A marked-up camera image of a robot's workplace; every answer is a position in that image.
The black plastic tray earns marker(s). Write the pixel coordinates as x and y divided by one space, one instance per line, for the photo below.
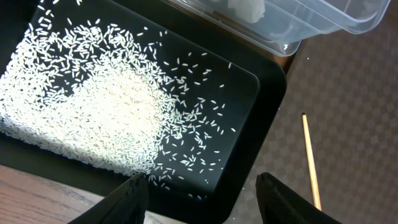
229 96

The white tissue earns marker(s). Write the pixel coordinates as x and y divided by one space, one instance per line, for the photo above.
248 10

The brown serving tray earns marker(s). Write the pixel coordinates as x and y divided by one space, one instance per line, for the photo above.
346 85

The pile of white rice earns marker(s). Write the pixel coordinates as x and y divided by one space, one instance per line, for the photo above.
89 95

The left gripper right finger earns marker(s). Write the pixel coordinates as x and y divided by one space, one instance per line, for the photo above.
278 204

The wooden chopstick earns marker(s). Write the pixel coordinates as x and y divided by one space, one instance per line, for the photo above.
311 164

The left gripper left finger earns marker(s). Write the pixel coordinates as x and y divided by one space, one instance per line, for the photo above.
127 204

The clear plastic bin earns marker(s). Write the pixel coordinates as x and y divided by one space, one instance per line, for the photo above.
288 22

